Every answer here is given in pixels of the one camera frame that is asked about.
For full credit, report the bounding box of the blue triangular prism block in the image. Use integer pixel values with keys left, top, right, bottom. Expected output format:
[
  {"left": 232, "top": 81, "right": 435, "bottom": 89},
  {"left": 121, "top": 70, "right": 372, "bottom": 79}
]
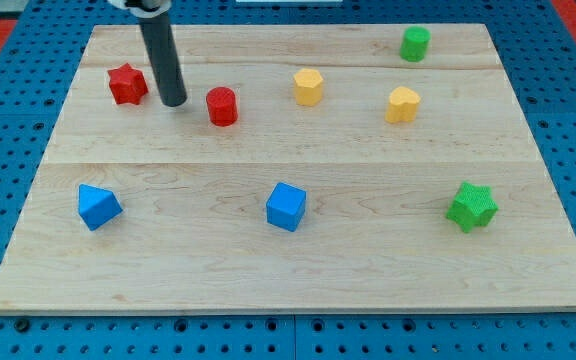
[{"left": 78, "top": 184, "right": 123, "bottom": 231}]

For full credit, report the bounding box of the yellow hexagon block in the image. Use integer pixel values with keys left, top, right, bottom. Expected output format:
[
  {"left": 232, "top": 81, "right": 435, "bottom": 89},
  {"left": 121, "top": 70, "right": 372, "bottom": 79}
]
[{"left": 293, "top": 68, "right": 324, "bottom": 106}]

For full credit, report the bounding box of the yellow heart block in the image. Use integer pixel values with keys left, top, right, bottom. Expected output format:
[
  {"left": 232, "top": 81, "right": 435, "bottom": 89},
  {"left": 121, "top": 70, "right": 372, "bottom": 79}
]
[{"left": 385, "top": 86, "right": 421, "bottom": 123}]

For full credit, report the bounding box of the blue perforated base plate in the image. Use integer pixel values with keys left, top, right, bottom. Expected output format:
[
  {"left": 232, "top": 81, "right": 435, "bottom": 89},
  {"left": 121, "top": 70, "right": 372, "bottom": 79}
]
[{"left": 0, "top": 0, "right": 576, "bottom": 359}]

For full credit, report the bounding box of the blue cube block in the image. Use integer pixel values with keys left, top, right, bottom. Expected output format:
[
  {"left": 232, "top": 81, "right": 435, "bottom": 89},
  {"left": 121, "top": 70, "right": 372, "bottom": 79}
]
[{"left": 266, "top": 182, "right": 307, "bottom": 232}]

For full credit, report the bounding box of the red cylinder block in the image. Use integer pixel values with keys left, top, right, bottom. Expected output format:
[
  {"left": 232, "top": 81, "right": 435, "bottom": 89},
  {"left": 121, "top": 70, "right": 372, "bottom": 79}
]
[{"left": 206, "top": 87, "right": 238, "bottom": 127}]

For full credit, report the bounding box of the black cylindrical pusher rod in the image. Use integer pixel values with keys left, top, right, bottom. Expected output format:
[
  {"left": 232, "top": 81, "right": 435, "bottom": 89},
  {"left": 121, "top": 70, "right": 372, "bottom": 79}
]
[{"left": 139, "top": 12, "right": 187, "bottom": 107}]

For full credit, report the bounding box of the green star block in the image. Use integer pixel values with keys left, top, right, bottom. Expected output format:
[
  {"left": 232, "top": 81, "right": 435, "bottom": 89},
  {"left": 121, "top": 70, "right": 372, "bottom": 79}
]
[{"left": 445, "top": 181, "right": 498, "bottom": 233}]

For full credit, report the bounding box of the green cylinder block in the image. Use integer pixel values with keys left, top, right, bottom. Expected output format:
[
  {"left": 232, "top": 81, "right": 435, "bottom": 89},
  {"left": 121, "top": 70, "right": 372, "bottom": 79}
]
[{"left": 400, "top": 26, "right": 431, "bottom": 62}]

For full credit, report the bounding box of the red star block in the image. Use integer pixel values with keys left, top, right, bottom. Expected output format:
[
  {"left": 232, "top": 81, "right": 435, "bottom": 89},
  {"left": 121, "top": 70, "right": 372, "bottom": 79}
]
[{"left": 107, "top": 63, "right": 148, "bottom": 105}]

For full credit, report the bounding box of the light wooden board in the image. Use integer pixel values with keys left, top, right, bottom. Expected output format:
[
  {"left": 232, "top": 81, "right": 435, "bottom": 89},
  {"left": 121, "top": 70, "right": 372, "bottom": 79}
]
[{"left": 0, "top": 24, "right": 576, "bottom": 316}]

